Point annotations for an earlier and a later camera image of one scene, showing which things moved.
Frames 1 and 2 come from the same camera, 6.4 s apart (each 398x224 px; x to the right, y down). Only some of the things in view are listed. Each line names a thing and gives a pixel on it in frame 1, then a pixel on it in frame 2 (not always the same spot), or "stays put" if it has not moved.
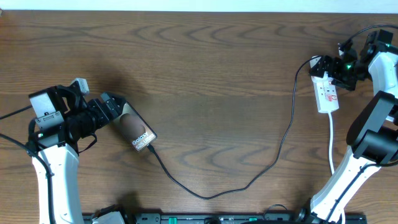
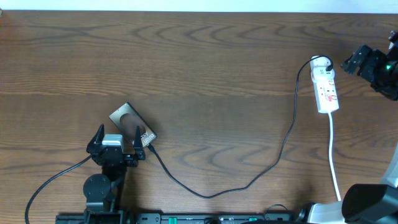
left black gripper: (101, 116) → (130, 163)
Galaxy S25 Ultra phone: (134, 128) stays put
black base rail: (236, 218) stays put
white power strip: (325, 94) stays put
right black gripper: (333, 63) → (374, 57)
